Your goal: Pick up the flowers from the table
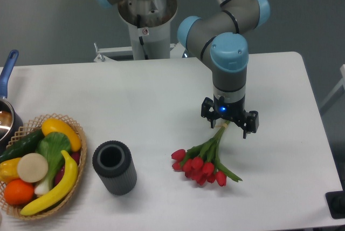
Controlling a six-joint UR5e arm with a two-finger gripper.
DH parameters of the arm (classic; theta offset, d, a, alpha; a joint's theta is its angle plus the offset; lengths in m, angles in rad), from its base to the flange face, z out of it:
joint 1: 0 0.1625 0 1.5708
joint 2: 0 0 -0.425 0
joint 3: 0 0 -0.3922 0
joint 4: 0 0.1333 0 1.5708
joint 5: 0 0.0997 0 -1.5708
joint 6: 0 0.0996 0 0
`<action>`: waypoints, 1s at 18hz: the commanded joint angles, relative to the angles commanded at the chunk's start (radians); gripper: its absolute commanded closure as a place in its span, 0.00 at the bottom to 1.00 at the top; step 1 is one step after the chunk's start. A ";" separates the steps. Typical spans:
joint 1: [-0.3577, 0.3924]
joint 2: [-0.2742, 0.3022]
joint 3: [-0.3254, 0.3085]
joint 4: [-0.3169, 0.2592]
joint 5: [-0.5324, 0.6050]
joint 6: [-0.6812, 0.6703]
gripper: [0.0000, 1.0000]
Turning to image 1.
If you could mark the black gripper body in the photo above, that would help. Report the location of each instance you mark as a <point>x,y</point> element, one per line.
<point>233,112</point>

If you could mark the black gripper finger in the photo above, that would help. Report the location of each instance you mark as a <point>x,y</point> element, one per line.
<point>208,112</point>
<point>251,123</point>

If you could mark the red tulip bouquet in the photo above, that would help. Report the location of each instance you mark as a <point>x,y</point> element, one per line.
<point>202,163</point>

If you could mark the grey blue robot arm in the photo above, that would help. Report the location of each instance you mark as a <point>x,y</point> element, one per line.
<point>218,42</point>

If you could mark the dark grey ribbed vase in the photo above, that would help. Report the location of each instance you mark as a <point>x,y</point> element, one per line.
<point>113,163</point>

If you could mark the black device at table edge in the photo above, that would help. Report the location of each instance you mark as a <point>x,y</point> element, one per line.
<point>335,202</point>

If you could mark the red vegetable in basket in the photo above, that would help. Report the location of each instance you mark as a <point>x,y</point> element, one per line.
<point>60,174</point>

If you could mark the yellow squash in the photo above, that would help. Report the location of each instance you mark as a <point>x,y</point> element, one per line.
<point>56,125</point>

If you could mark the green bok choy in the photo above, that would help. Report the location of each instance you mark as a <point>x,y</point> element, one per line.
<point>50,148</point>

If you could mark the yellow banana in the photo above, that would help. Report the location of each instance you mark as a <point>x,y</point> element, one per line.
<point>58,192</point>

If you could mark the green cucumber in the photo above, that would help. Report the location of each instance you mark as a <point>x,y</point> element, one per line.
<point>25,145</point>

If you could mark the beige round disc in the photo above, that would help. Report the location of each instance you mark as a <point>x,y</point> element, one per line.
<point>32,167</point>

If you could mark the orange fruit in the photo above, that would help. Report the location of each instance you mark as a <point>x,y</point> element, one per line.
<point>18,192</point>

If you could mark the yellow bell pepper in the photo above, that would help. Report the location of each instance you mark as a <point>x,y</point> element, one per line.
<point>9,170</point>

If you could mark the woven wicker basket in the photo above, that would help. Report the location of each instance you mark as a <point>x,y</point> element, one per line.
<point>24,130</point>

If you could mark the white frame at right edge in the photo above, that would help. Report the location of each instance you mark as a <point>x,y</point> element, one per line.
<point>334,95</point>

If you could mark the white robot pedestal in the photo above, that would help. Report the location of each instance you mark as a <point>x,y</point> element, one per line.
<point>148,24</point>

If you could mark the blue handled saucepan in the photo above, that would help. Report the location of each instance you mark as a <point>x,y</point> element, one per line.
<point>10,120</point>

